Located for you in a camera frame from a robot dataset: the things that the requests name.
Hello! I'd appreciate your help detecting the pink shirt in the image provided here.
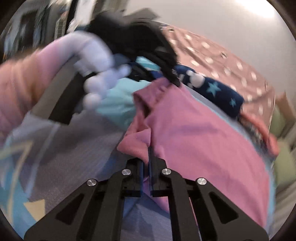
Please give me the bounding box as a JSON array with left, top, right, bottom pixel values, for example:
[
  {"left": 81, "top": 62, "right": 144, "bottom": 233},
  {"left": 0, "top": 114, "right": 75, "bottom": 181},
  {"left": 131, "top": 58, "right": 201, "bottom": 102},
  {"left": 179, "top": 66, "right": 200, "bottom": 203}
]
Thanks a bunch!
[{"left": 117, "top": 78, "right": 270, "bottom": 227}]

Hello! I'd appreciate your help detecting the left pink sleeved forearm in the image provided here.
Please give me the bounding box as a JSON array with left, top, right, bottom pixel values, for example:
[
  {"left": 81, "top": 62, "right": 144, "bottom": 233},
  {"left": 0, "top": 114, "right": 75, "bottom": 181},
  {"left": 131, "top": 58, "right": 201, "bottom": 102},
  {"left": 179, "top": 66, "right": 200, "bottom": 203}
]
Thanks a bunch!
[{"left": 1, "top": 41, "right": 75, "bottom": 141}]

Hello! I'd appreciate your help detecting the left white gloved hand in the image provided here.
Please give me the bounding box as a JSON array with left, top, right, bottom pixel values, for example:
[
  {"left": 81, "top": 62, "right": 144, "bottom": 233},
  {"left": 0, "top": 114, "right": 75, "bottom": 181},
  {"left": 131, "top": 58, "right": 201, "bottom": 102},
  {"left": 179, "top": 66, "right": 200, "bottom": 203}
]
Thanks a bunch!
[{"left": 49, "top": 31, "right": 132, "bottom": 110}]

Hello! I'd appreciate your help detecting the pink polka dot sheet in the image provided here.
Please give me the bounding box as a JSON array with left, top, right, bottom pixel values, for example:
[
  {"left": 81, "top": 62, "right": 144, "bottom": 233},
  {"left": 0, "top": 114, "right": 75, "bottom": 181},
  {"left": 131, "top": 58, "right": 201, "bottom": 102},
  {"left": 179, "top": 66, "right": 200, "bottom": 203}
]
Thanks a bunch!
[{"left": 162, "top": 25, "right": 275, "bottom": 127}]

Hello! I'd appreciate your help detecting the navy star folded garment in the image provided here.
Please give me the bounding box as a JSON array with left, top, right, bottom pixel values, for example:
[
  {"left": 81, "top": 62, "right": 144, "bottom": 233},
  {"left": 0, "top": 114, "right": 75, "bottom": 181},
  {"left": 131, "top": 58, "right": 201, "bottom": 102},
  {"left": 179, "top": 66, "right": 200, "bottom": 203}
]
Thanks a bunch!
[{"left": 160, "top": 65, "right": 244, "bottom": 119}]

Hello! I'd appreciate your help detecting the teal grey patterned bedspread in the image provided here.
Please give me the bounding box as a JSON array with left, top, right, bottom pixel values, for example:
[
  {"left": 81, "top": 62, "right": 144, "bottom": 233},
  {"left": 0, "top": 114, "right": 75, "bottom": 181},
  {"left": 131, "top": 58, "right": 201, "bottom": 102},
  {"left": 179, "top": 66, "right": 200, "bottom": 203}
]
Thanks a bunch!
[{"left": 0, "top": 55, "right": 276, "bottom": 241}]

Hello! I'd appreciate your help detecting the coral folded garment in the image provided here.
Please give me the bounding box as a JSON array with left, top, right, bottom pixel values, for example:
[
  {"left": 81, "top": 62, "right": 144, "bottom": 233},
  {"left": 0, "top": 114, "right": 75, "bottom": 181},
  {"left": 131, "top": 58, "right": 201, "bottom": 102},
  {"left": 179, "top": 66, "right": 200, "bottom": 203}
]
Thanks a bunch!
[{"left": 240, "top": 112, "right": 280, "bottom": 157}]

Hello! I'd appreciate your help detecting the green pillow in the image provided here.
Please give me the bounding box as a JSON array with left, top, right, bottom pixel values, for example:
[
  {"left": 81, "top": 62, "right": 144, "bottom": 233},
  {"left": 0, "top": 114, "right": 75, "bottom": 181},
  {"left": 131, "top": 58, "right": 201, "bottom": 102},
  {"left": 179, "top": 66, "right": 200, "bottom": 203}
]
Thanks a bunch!
[
  {"left": 269, "top": 106, "right": 288, "bottom": 138},
  {"left": 273, "top": 140, "right": 295, "bottom": 190}
]

